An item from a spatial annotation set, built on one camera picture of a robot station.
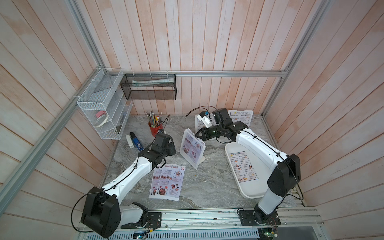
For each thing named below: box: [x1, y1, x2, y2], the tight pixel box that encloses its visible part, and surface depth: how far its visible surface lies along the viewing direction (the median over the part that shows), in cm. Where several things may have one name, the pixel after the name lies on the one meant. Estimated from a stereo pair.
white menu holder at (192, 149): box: [179, 128, 206, 171], surface depth 87 cm
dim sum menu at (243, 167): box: [228, 151, 260, 183], surface depth 92 cm
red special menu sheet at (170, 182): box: [156, 164, 186, 201], surface depth 87 cm
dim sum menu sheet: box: [230, 111, 252, 128], surface depth 100 cm
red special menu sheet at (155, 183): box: [149, 165, 163, 199], surface depth 87 cm
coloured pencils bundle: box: [146, 111, 163, 128], surface depth 100 cm
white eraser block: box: [125, 134, 135, 149], surface depth 103 cm
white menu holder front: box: [227, 109, 254, 129], surface depth 98 cm
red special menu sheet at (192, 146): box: [182, 128, 206, 162], surface depth 86 cm
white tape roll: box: [94, 114, 109, 128], surface depth 82 cm
